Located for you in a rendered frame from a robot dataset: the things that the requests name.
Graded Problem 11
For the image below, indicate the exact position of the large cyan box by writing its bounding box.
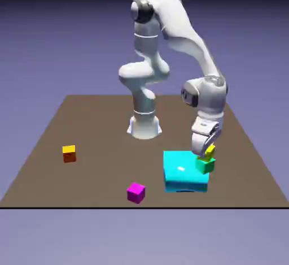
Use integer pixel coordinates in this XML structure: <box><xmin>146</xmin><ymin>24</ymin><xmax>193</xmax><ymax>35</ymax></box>
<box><xmin>163</xmin><ymin>150</ymin><xmax>210</xmax><ymax>194</ymax></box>

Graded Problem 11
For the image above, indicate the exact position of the small green cube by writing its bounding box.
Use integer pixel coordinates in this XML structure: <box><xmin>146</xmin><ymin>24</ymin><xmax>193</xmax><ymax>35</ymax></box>
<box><xmin>195</xmin><ymin>155</ymin><xmax>216</xmax><ymax>175</ymax></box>

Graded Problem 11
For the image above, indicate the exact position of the small magenta cube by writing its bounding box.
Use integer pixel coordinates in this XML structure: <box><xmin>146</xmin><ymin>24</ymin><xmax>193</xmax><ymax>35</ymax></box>
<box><xmin>126</xmin><ymin>182</ymin><xmax>147</xmax><ymax>205</ymax></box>

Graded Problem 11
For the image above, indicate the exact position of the small yellow cube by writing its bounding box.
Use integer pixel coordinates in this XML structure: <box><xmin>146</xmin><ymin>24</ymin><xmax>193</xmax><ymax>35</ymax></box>
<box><xmin>204</xmin><ymin>145</ymin><xmax>216</xmax><ymax>162</ymax></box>

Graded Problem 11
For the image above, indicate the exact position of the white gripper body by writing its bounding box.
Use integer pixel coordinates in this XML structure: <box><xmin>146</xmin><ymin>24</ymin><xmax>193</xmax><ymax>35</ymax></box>
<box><xmin>191</xmin><ymin>129</ymin><xmax>222</xmax><ymax>158</ymax></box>

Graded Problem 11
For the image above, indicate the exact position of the small orange cube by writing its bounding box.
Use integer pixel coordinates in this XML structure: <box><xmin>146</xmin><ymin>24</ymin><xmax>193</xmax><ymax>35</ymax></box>
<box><xmin>62</xmin><ymin>145</ymin><xmax>77</xmax><ymax>164</ymax></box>

